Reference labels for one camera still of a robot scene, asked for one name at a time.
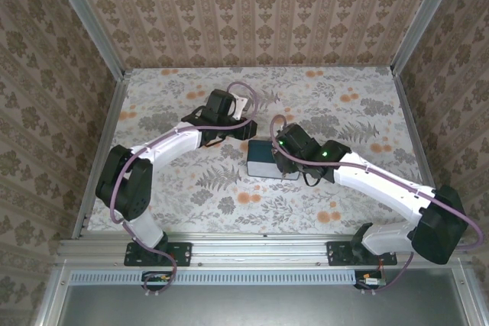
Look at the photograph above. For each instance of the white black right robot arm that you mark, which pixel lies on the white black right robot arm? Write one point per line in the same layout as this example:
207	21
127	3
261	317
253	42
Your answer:
382	184

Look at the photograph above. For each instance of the floral tablecloth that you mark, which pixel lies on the floral tablecloth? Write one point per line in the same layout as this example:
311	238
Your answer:
267	207

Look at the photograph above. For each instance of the grey metal sheet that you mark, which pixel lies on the grey metal sheet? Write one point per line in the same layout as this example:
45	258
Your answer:
248	307

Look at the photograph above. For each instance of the aluminium corner post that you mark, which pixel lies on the aluminium corner post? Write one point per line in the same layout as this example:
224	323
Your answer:
88	17
424	13

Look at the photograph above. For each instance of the aluminium cross rail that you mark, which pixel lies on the aluminium cross rail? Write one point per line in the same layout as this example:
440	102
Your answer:
260	249

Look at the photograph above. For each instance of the aluminium side rail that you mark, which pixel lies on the aluminium side rail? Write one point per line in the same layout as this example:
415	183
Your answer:
101	139
414	131

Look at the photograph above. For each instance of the dark blue box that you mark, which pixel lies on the dark blue box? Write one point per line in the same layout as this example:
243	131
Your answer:
260	158

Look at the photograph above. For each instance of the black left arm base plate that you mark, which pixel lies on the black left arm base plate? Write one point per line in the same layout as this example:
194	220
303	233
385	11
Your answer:
179	253

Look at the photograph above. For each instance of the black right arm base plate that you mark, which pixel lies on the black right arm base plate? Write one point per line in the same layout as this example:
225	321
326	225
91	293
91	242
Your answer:
338	253

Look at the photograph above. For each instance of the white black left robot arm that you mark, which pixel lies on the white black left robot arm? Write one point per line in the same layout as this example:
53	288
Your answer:
172	144

